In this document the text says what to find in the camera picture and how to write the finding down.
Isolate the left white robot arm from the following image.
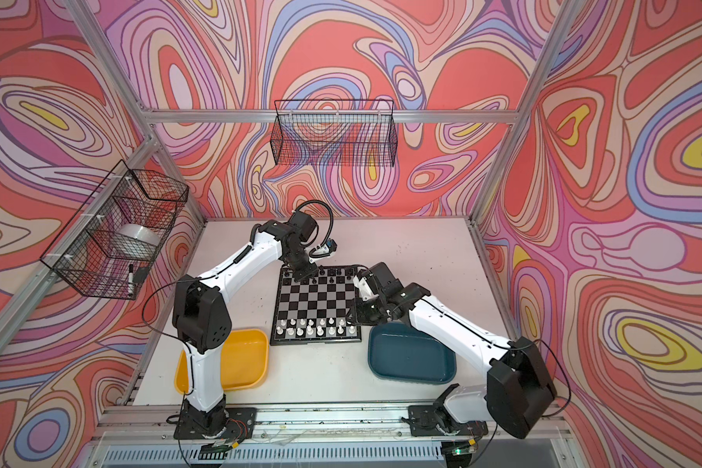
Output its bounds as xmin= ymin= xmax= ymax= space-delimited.
xmin=172 ymin=200 xmax=337 ymax=441

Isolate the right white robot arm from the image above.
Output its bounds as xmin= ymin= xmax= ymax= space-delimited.
xmin=353 ymin=262 xmax=557 ymax=439

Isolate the black white chess board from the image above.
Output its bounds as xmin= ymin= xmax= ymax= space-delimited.
xmin=270 ymin=265 xmax=362 ymax=346

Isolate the teal plastic tray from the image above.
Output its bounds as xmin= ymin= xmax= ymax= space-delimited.
xmin=368 ymin=323 xmax=457 ymax=385

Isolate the yellow plastic tray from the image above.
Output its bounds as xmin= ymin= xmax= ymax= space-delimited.
xmin=174 ymin=329 xmax=269 ymax=394

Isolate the white roll in basket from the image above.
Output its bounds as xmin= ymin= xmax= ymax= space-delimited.
xmin=117 ymin=223 xmax=161 ymax=247

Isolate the black marker in basket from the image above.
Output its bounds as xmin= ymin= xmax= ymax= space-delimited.
xmin=127 ymin=263 xmax=136 ymax=300

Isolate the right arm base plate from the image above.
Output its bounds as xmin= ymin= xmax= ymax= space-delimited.
xmin=401 ymin=404 xmax=489 ymax=441

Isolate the black wire basket back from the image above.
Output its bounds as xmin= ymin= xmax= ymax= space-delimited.
xmin=270 ymin=99 xmax=398 ymax=167

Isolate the black wire basket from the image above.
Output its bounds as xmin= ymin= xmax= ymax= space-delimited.
xmin=40 ymin=161 xmax=189 ymax=300
xmin=270 ymin=99 xmax=398 ymax=167

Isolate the black wire basket left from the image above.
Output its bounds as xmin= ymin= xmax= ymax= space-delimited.
xmin=40 ymin=161 xmax=189 ymax=300

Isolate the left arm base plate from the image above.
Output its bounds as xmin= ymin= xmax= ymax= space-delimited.
xmin=174 ymin=407 xmax=257 ymax=441

